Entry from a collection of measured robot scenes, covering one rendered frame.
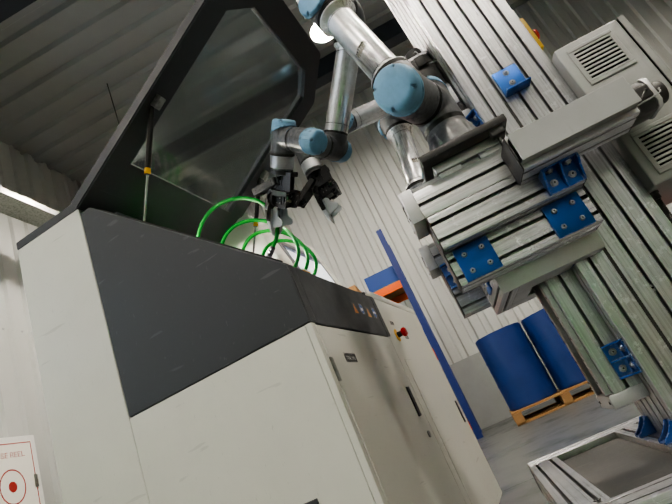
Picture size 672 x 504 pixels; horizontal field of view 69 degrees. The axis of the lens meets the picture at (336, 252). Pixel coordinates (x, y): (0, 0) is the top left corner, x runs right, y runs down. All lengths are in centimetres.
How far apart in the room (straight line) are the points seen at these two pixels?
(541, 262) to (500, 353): 482
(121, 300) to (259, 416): 55
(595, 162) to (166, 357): 125
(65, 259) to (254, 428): 83
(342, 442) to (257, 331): 33
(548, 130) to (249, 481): 103
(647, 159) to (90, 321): 157
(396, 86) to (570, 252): 59
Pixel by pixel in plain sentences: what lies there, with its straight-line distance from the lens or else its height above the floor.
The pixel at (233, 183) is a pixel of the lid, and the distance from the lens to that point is 211.
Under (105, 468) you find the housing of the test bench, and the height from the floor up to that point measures 70.
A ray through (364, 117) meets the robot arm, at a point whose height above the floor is 151.
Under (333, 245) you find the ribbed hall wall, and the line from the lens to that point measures 856.
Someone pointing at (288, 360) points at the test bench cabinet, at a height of 73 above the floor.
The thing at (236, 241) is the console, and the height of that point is 146.
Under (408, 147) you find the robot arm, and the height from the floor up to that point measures 144.
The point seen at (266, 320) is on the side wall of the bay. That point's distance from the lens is 124.
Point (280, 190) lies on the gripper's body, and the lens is 156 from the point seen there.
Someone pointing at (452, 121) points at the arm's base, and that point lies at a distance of 133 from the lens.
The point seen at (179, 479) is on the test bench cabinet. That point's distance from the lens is 139.
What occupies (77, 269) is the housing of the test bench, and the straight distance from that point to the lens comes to 169.
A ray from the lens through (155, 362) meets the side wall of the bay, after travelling 143.
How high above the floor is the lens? 50
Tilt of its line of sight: 21 degrees up
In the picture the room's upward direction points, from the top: 24 degrees counter-clockwise
